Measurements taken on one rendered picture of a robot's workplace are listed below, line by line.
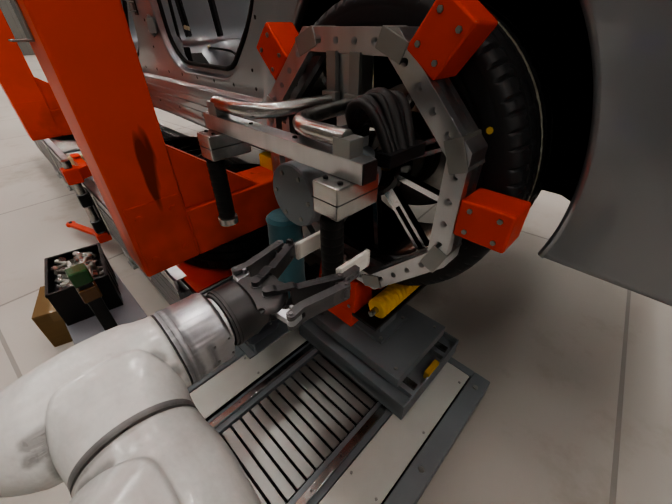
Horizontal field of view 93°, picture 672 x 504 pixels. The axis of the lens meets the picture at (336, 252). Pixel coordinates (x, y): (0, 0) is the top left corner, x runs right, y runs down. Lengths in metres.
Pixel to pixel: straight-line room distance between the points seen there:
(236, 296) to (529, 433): 1.18
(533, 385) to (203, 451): 1.34
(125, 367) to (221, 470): 0.12
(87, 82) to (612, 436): 1.79
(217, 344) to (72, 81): 0.67
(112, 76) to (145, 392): 0.72
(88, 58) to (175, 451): 0.78
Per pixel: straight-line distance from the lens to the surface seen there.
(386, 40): 0.61
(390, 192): 0.79
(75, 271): 0.95
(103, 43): 0.91
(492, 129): 0.62
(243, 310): 0.39
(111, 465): 0.32
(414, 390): 1.14
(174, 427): 0.32
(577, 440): 1.46
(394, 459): 1.13
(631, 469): 1.51
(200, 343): 0.37
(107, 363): 0.36
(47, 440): 0.36
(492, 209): 0.56
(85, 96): 0.91
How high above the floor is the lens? 1.12
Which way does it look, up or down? 36 degrees down
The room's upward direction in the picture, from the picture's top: straight up
